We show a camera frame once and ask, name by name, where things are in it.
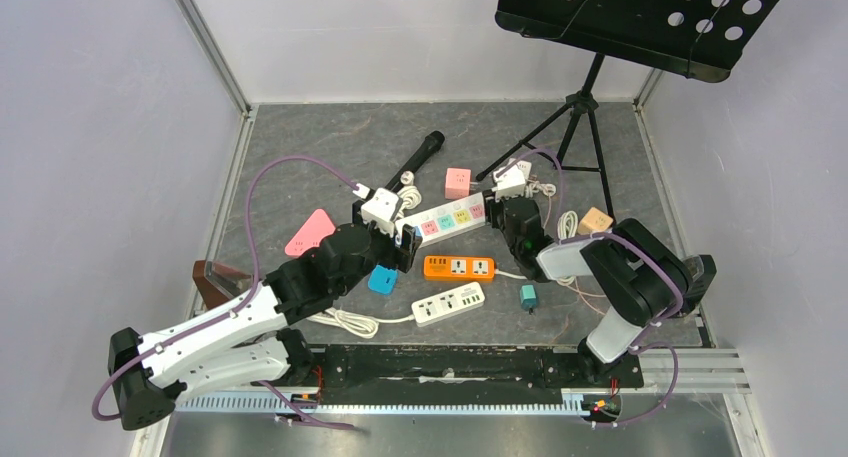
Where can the left metronome brown base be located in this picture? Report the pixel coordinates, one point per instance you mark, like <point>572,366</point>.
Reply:
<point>218,283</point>

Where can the teal usb charger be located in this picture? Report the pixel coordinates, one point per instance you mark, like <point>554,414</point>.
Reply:
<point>528,298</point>

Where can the black microphone orange end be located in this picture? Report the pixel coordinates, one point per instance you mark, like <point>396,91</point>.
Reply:
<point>431,144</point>

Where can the pink cube socket adapter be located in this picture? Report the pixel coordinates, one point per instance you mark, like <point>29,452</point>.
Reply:
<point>459,183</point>

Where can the white cord small strip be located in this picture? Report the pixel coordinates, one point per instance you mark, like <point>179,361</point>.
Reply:
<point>360,325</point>

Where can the orange power strip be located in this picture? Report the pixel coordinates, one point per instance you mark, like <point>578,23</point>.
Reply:
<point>458,268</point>

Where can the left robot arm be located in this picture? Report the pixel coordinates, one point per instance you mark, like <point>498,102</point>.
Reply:
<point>249,338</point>

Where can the white small power strip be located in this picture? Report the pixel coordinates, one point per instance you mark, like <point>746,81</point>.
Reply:
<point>447,304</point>

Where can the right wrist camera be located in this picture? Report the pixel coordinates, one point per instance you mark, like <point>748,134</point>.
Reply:
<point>510,182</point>

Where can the blue plug adapter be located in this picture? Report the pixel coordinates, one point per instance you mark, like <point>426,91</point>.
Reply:
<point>383,280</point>

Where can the black music stand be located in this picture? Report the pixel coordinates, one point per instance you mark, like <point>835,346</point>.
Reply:
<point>697,39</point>

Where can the white multicolour power strip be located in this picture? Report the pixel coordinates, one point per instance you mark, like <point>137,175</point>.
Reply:
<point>448,220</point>

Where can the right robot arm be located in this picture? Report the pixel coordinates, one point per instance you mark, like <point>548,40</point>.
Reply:
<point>644,282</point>

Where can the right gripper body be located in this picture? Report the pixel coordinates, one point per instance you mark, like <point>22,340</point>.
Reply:
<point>502,208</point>

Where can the white cube socket adapter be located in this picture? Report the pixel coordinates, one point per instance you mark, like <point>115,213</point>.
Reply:
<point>524,166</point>

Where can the tan cube socket adapter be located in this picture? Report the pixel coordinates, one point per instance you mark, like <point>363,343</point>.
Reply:
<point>594,221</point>

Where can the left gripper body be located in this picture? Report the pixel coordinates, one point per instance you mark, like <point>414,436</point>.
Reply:
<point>382,250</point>

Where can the pink triangular socket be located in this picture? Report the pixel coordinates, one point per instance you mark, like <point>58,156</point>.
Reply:
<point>317,226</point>

